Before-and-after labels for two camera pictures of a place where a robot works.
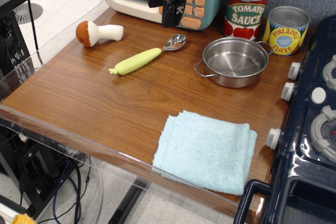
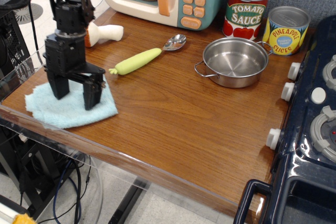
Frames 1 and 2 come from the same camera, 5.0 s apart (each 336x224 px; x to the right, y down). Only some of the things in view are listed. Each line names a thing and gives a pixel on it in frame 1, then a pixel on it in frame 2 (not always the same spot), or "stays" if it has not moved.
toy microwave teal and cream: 207,5 stays
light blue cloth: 212,153 -> 70,110
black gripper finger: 173,8 -> 92,93
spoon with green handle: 137,61 stays
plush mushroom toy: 88,33 stays
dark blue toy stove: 303,187 stays
